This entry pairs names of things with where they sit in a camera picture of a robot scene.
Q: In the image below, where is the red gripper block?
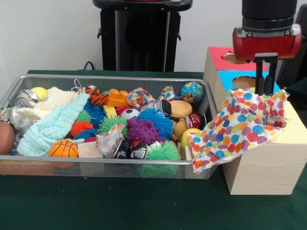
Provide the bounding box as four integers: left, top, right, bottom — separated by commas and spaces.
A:
232, 23, 302, 94

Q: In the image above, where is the polka dot cloth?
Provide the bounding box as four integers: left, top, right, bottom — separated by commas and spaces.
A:
187, 87, 290, 175

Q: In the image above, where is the wooden box with three holes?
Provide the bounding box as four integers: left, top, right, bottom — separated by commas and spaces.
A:
203, 46, 307, 196

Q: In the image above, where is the shallow mesh toy bin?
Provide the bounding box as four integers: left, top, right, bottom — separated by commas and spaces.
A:
0, 74, 218, 180

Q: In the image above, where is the globe print ball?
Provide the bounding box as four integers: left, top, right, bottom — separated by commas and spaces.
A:
181, 81, 204, 104

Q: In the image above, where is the purple spiky ball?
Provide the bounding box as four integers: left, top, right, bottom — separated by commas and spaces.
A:
126, 116, 161, 145

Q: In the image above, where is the dark green tablecloth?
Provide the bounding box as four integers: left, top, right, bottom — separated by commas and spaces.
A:
0, 69, 307, 230

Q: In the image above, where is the cream knitted cloth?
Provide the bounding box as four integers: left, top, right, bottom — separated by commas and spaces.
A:
16, 86, 80, 120

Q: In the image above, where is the orange toy basketball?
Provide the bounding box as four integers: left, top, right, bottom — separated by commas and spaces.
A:
48, 139, 79, 158

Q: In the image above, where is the light blue cloth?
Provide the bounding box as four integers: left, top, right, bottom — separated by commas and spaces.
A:
16, 92, 91, 157

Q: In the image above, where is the brown toy football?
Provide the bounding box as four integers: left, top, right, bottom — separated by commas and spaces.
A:
0, 123, 16, 156

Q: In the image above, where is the blue stringy ball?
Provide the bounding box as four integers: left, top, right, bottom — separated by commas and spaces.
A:
137, 107, 176, 141

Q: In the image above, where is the green stringy ball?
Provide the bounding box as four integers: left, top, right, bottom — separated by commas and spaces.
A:
97, 115, 129, 135
145, 140, 181, 161

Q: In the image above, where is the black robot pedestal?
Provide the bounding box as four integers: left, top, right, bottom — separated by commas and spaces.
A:
92, 0, 194, 72

